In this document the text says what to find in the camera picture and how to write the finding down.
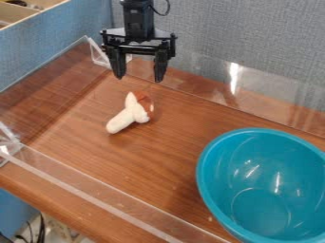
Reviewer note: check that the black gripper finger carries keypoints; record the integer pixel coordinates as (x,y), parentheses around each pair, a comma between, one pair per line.
(160,61)
(116,57)

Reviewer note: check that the wooden shelf box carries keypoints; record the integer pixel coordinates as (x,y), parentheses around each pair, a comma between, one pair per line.
(15,11)

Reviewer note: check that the clear acrylic left barrier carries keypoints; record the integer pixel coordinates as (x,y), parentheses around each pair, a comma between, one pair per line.
(83,40)

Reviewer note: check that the blue plastic bowl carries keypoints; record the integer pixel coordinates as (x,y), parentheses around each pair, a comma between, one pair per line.
(261,180)

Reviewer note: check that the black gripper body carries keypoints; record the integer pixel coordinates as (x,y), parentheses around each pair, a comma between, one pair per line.
(118,42)

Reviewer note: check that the white plush mushroom red cap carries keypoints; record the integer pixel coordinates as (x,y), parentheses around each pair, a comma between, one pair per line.
(138,111)

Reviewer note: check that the clear acrylic front barrier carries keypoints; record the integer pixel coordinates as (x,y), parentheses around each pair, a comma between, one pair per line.
(32,174)

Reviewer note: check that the clear acrylic back barrier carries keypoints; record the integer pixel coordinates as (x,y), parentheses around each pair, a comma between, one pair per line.
(269,96)

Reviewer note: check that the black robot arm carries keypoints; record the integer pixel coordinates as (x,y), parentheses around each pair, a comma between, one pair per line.
(138,18)

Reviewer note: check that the clear acrylic barrier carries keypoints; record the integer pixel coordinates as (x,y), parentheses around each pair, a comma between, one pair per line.
(32,174)
(83,40)
(269,96)

